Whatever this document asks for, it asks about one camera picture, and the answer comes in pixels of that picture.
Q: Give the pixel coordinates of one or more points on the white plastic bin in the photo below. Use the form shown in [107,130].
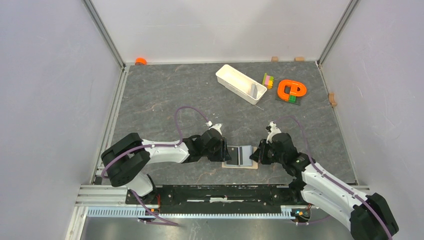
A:
[239,83]

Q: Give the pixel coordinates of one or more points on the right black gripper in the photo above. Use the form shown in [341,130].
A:
[262,146]

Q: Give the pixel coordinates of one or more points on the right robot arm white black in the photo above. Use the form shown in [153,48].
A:
[366,216]

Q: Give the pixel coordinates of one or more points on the wooden block right wall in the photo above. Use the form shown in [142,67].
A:
[332,99]

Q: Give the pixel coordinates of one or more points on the pink yellow green block stack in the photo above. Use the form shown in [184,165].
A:
[268,81]

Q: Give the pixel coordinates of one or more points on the black credit card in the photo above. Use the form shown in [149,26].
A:
[234,156]

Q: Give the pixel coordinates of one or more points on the beige card holder wallet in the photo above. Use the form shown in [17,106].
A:
[254,167]

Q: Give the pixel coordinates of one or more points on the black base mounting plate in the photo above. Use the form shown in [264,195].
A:
[224,199]

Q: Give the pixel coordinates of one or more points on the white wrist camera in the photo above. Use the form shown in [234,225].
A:
[214,126]
[272,130]

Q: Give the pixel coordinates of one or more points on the green block on plate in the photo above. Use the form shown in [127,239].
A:
[292,99]

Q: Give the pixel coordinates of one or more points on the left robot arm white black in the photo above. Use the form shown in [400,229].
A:
[124,161]

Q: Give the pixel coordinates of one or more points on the grey credit card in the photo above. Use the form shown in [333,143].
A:
[245,152]

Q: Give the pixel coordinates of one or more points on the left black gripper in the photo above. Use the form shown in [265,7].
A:
[223,154]

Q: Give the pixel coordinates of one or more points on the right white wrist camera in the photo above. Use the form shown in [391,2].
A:
[272,130]

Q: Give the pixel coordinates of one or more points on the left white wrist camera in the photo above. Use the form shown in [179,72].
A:
[214,126]

